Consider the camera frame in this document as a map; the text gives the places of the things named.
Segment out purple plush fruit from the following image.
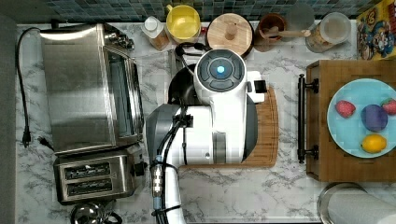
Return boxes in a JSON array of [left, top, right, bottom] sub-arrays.
[[361, 105, 388, 132]]

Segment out paper towel roll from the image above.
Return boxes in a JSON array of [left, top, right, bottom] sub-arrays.
[[317, 183, 396, 224]]

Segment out white capped spice bottle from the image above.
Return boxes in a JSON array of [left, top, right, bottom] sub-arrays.
[[141, 16, 169, 50]]

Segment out bamboo cutting board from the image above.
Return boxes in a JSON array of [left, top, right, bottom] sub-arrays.
[[183, 87, 279, 168]]

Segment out wooden pestle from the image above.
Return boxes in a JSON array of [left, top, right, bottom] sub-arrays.
[[264, 26, 311, 37]]

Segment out black canister wooden lid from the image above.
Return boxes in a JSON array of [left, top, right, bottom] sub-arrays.
[[205, 13, 253, 58]]

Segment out plush strawberry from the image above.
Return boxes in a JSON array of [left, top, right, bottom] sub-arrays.
[[335, 100, 356, 119], [381, 98, 396, 116]]

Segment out wooden tray with handle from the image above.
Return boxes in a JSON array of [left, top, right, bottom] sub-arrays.
[[297, 60, 395, 182]]

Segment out stainless steel toaster oven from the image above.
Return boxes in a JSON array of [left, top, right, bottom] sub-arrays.
[[40, 23, 143, 156]]

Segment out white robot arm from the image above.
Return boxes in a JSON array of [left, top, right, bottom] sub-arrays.
[[143, 49, 266, 224]]

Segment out brown wooden mortar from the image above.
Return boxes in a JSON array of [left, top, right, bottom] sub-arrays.
[[254, 13, 287, 52]]

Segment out yellow mug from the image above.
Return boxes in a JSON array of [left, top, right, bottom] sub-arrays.
[[166, 5, 201, 44]]

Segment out frosted plastic cup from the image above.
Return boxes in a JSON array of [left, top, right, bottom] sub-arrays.
[[285, 3, 315, 37]]

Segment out yellow lemon toy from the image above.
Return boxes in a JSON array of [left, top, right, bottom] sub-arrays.
[[361, 134, 388, 154]]

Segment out black bowl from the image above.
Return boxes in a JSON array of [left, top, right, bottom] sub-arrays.
[[167, 63, 201, 105]]

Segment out yellow cereal box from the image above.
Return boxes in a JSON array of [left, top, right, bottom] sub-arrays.
[[357, 0, 396, 61]]

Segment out metal utensil bottom left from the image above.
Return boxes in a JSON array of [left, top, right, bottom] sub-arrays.
[[70, 201, 123, 224]]

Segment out light blue plate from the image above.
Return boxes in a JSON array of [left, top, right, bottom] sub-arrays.
[[327, 78, 396, 159]]

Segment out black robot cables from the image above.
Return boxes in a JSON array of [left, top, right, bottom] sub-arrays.
[[150, 41, 213, 224]]

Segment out black power cord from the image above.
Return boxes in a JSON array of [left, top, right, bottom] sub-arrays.
[[15, 26, 55, 151]]

